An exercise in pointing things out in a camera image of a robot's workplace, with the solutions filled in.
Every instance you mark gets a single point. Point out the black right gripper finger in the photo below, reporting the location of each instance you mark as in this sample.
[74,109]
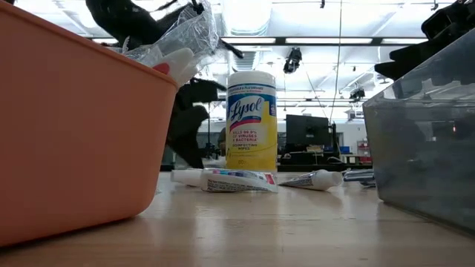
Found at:
[415,50]
[391,69]

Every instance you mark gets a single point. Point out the orange plastic tray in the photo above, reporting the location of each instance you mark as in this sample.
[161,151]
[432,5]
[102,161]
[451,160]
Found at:
[74,130]

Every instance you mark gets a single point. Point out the small white toothpaste tube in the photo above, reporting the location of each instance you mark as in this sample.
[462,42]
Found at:
[237,183]
[315,180]

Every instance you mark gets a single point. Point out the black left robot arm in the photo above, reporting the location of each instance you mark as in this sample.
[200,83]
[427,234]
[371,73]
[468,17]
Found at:
[187,130]

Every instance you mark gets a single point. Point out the black overhead crossbar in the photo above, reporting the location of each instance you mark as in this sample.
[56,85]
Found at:
[280,41]

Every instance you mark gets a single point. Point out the dark grey transparent tray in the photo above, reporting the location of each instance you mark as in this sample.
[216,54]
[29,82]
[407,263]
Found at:
[426,167]

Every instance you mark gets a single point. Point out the black computer monitor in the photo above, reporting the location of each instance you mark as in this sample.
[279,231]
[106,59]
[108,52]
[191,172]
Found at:
[306,130]

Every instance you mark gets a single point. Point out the blue disposable razor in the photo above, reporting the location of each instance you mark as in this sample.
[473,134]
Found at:
[358,175]

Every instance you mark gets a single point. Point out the yellow Lysol wipes canister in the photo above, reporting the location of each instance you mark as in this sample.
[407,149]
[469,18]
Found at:
[251,141]

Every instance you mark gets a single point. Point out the black hanging camera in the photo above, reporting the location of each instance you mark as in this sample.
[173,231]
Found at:
[293,59]
[357,94]

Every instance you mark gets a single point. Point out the silver ventilation duct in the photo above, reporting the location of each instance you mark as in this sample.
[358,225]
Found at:
[246,18]

